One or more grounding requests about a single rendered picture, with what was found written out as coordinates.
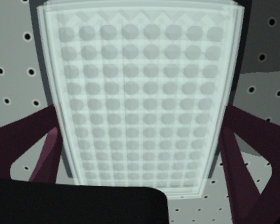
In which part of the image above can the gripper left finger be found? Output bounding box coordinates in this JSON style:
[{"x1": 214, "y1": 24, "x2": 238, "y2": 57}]
[{"x1": 0, "y1": 104, "x2": 63, "y2": 183}]

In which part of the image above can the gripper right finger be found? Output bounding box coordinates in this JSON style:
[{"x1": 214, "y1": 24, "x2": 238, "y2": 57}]
[{"x1": 218, "y1": 104, "x2": 280, "y2": 224}]

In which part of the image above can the grey rectangular base plate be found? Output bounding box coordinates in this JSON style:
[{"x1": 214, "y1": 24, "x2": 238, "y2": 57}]
[{"x1": 0, "y1": 0, "x2": 280, "y2": 224}]

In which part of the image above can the clear plastic plate lid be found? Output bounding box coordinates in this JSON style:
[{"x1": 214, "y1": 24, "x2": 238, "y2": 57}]
[{"x1": 37, "y1": 0, "x2": 245, "y2": 200}]

